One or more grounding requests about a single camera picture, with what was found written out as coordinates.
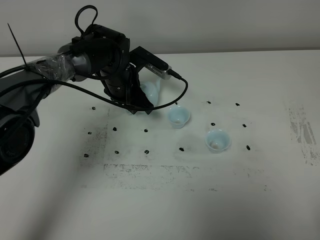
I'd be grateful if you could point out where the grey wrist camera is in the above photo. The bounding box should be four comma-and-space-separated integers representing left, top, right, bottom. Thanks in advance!
129, 46, 171, 80

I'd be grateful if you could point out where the pale blue far teacup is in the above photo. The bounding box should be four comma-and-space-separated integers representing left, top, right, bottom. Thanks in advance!
167, 105, 191, 129

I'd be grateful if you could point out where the pale blue porcelain teapot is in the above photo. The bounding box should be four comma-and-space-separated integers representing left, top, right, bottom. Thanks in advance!
125, 78, 162, 107

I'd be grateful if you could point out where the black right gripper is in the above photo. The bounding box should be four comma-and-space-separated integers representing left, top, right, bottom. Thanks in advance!
101, 64, 154, 115

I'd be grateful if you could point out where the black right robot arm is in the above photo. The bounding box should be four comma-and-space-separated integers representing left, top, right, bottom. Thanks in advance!
0, 24, 154, 173

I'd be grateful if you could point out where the pale blue near teacup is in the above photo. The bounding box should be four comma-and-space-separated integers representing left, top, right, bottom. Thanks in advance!
204, 128, 232, 154

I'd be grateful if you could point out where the pale blue teacup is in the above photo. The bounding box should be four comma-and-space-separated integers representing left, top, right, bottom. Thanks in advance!
204, 128, 232, 154
167, 105, 191, 129

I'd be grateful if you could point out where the black cable tie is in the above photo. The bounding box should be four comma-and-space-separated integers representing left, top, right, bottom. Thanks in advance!
7, 22, 28, 67

